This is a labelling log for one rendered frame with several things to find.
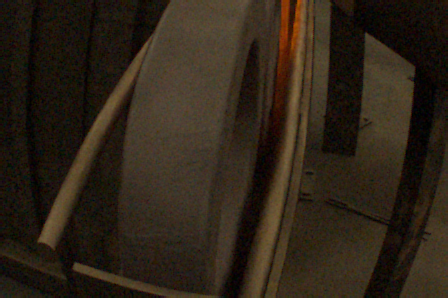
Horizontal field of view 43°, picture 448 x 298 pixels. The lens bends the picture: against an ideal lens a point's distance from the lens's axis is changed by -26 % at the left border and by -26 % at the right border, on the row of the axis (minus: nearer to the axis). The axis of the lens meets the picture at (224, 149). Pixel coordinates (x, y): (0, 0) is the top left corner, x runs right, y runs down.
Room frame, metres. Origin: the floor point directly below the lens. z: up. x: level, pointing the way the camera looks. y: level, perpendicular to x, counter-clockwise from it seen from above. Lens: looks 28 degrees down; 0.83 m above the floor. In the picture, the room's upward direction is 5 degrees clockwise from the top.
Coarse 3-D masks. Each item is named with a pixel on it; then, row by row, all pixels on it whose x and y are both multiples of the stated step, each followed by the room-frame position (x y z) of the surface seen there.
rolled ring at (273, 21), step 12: (264, 0) 0.39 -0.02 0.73; (276, 0) 0.52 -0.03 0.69; (276, 12) 0.52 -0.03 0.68; (276, 24) 0.52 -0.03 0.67; (276, 36) 0.52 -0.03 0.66; (276, 48) 0.51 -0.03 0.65; (276, 60) 0.51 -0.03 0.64; (264, 72) 0.37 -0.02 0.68; (276, 72) 0.50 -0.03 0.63; (264, 84) 0.38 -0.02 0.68; (276, 84) 0.51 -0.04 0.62; (264, 96) 0.38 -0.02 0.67; (264, 108) 0.38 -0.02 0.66; (264, 120) 0.38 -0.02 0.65; (264, 132) 0.39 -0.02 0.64; (264, 144) 0.40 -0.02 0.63
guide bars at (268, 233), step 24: (288, 72) 0.47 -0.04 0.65; (288, 96) 0.43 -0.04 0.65; (288, 120) 0.40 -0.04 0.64; (288, 144) 0.37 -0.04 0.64; (288, 168) 0.35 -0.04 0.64; (264, 216) 0.31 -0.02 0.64; (264, 240) 0.29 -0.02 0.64; (264, 264) 0.27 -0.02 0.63; (240, 288) 0.25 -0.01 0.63; (264, 288) 0.25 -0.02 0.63
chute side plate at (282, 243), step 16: (304, 64) 0.51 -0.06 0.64; (304, 80) 0.48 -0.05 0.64; (304, 96) 0.45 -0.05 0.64; (304, 112) 0.43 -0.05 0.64; (304, 128) 0.41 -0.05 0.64; (304, 144) 0.39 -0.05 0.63; (288, 192) 0.34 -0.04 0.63; (288, 208) 0.33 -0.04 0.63; (288, 224) 0.31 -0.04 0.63; (288, 240) 0.30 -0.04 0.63; (272, 272) 0.27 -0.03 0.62; (272, 288) 0.26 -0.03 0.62
